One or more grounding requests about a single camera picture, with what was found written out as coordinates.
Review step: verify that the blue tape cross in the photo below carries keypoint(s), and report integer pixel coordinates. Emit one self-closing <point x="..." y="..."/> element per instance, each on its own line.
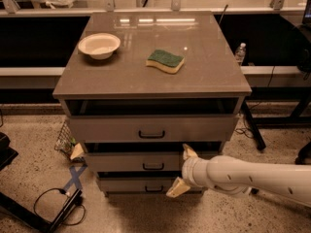
<point x="75" y="172"/>

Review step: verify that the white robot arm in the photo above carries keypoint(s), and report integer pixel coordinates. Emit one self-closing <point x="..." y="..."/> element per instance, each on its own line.
<point x="236" y="178"/>

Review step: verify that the white paper bowl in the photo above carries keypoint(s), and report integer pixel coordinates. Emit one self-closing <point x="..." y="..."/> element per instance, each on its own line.
<point x="99" y="46"/>

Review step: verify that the grey drawer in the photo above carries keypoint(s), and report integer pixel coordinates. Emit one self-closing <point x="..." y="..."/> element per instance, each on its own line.
<point x="135" y="157"/>
<point x="136" y="182"/>
<point x="152" y="120"/>

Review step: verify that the grey top drawer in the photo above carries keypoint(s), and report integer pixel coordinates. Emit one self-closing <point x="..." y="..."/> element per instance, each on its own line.
<point x="152" y="120"/>

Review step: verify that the grey drawer cabinet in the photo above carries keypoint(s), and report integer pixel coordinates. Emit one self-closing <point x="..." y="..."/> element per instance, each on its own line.
<point x="209" y="70"/>

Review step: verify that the black office chair base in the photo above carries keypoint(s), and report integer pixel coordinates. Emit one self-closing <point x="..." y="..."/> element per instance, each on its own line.
<point x="304" y="155"/>

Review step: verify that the green yellow sponge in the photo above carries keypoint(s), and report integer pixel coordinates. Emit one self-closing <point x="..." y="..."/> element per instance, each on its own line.
<point x="165" y="61"/>

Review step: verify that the black table leg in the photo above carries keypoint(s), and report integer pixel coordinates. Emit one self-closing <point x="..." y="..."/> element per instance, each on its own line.
<point x="253" y="127"/>

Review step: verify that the clear plastic water bottle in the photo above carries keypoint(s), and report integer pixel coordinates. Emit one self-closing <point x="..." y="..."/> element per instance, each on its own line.
<point x="240" y="53"/>

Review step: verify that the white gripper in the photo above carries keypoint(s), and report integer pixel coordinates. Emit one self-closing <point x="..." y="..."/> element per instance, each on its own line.
<point x="189" y="171"/>

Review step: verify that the black stand leg with cable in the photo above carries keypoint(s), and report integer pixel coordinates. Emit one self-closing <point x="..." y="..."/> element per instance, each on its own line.
<point x="51" y="209"/>

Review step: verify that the wire mesh waste basket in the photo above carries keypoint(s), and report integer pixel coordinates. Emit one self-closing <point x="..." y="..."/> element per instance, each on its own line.
<point x="68" y="146"/>

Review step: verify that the grey bottom drawer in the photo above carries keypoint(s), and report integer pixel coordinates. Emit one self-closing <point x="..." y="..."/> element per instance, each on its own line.
<point x="136" y="182"/>

